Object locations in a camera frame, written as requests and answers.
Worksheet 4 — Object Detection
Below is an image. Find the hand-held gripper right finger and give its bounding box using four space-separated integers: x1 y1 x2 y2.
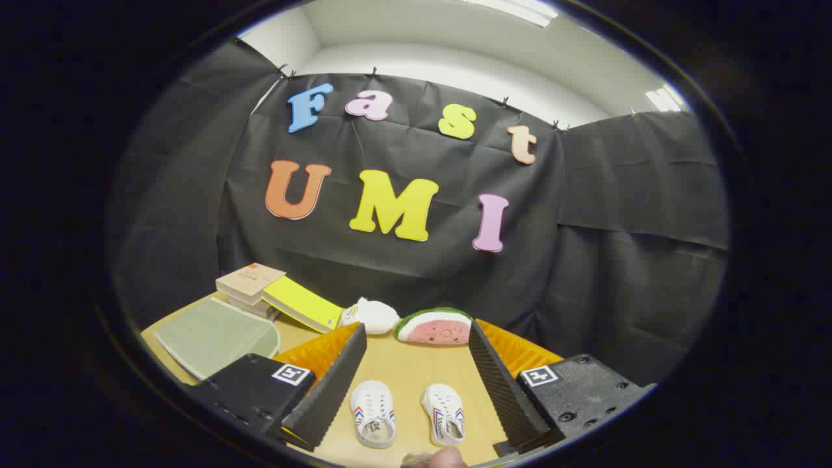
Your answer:
468 318 656 456

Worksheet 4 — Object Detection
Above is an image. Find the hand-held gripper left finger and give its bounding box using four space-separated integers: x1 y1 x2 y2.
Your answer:
184 322 369 452

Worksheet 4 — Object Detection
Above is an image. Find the white shoe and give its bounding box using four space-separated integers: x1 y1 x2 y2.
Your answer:
350 380 396 449
421 383 466 447

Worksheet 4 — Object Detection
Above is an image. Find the green fabric storage box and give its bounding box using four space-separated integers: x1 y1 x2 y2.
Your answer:
153 297 281 381

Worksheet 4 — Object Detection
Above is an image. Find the white plush toy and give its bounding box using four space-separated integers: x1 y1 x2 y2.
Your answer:
338 298 400 335

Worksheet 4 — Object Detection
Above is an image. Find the yellow book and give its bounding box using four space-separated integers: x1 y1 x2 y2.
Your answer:
262 276 344 334

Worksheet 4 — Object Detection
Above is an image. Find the watermelon slice plush toy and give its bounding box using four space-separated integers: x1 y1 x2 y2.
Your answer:
395 307 474 346

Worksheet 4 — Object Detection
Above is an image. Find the grey book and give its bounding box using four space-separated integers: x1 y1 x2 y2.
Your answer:
227 296 280 319

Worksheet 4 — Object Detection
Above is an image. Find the beige book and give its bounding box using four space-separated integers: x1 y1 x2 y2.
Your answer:
216 263 287 305

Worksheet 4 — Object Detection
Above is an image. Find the ceiling light panel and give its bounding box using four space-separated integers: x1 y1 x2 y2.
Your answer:
645 84 683 112
465 0 560 28

